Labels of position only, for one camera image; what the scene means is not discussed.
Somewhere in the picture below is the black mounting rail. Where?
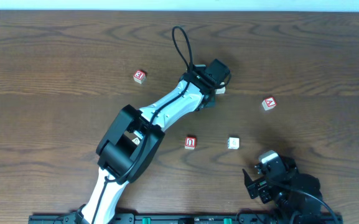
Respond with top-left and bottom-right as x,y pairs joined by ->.
28,211 -> 344,224

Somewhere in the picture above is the red letter A block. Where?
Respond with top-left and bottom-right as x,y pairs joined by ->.
261,96 -> 277,111

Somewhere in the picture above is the white block with round drawing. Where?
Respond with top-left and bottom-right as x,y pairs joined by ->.
215,82 -> 226,95

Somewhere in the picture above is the red number 3 block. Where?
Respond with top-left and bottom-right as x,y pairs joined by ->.
133,70 -> 146,84

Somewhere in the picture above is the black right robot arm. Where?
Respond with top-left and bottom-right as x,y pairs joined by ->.
243,156 -> 324,223

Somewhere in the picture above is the red letter U block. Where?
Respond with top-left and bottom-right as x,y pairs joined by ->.
185,137 -> 197,150

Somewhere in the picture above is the white block with animal drawing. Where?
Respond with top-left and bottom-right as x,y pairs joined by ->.
132,138 -> 141,145

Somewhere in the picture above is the white block with red side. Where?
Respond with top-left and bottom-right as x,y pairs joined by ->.
227,137 -> 240,149

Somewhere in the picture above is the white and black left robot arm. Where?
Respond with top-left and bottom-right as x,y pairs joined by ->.
75,72 -> 226,223

